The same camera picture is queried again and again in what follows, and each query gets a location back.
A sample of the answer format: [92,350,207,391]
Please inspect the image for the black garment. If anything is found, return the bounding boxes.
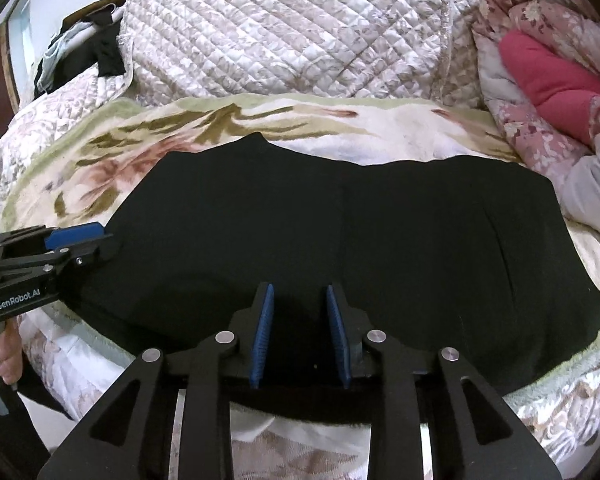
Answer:
[91,22,129,79]

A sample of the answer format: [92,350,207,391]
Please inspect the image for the quilted white bedspread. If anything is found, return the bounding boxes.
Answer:
[0,0,511,480]

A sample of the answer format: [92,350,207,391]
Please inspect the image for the floral fleece blanket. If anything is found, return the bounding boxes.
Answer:
[0,92,600,461]

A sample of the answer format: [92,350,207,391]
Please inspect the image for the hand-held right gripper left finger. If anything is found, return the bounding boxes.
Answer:
[37,281,276,480]

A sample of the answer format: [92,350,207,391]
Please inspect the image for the pink floral comforter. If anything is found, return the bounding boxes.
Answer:
[472,0,600,246]

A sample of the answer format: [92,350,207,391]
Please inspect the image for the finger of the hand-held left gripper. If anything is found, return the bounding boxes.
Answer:
[0,222,107,263]
[0,234,118,281]

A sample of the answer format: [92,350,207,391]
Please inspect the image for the pink pillow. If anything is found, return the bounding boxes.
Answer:
[498,29,600,141]

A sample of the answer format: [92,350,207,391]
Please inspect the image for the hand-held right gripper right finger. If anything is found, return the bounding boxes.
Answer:
[325,284,563,480]

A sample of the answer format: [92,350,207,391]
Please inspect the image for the brown wooden headboard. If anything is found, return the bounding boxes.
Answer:
[61,0,137,28]

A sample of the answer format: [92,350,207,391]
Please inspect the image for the black pants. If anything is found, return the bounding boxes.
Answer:
[55,131,600,423]

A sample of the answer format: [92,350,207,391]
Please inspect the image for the person's left hand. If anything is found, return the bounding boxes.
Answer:
[0,321,24,390]

